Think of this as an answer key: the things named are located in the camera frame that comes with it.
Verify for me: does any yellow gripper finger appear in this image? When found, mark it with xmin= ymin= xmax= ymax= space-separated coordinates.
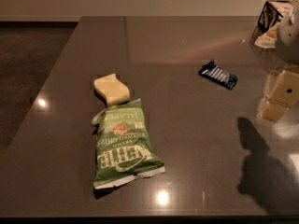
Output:
xmin=269 ymin=70 xmax=299 ymax=106
xmin=259 ymin=99 xmax=289 ymax=121

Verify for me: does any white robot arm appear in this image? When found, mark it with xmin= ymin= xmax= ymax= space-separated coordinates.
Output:
xmin=254 ymin=0 xmax=299 ymax=122

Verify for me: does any yellow sponge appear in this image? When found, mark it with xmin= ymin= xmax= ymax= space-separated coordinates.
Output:
xmin=93 ymin=74 xmax=130 ymax=106

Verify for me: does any green jalapeno chips bag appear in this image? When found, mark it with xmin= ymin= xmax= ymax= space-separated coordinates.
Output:
xmin=92 ymin=99 xmax=165 ymax=189

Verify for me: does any blue rxbar blueberry bar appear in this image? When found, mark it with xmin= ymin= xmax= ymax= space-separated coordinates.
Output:
xmin=198 ymin=60 xmax=238 ymax=90

